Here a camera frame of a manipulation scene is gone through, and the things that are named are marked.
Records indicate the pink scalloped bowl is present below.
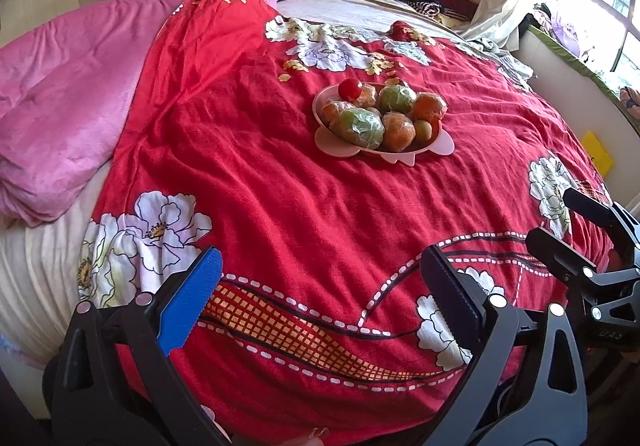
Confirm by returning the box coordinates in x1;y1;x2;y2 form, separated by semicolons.
312;84;455;168

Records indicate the pink fleece blanket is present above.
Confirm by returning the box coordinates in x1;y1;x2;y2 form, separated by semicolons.
0;0;309;227

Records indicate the orange striped cloth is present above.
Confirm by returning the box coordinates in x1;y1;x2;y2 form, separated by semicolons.
619;86;640;114

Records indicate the pale grey bed sheet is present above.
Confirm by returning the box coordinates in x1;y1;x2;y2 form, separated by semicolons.
275;0;481;44

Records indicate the purple clothes heap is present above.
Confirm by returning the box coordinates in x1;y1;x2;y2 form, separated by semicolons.
530;4;586;60

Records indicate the crumpled pale cloth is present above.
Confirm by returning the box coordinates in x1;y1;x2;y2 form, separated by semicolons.
467;37;536;87

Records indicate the orange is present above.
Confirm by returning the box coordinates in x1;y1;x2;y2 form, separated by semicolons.
382;112;417;152
412;93;447;123
357;83;381;108
320;100;353;124

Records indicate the small red tomato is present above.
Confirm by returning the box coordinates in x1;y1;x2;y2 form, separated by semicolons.
338;79;364;101

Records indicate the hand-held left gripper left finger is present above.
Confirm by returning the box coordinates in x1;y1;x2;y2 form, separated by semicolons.
42;246;231;446

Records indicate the green citrus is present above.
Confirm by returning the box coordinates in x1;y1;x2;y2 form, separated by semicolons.
336;107;386;150
378;84;417;116

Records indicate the green window seat mat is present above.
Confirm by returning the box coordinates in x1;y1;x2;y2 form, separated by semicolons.
527;24;640;127

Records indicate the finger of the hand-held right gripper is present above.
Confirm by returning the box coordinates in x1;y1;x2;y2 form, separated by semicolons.
525;225;640;352
562;186;640;252

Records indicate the white ribbed mattress cover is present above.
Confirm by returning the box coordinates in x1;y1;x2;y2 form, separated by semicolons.
0;161;146;362

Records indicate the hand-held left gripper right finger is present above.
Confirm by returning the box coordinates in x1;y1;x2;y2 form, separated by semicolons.
420;243;588;446

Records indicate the red floral blanket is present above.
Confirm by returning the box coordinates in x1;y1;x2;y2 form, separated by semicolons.
92;0;626;446

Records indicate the yellow folder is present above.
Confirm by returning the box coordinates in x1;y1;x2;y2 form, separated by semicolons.
581;130;615;175

